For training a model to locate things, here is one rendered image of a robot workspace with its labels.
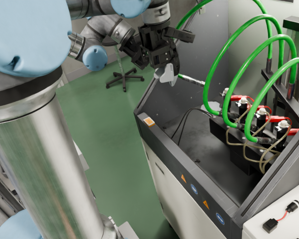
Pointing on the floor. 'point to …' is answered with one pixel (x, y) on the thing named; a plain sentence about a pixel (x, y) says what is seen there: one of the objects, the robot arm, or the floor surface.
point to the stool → (107, 41)
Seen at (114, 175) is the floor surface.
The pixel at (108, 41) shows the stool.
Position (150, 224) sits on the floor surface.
